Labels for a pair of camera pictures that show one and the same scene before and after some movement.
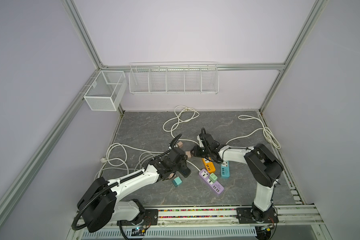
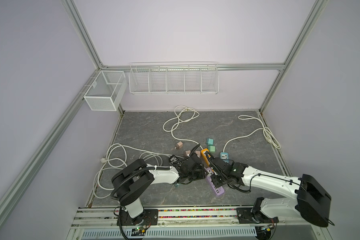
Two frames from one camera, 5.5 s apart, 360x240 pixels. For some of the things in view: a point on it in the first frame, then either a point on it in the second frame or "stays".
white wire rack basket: [177, 78] stays
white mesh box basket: [106, 90] stays
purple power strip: [204, 175] stays
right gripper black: [196, 151] to [214, 180]
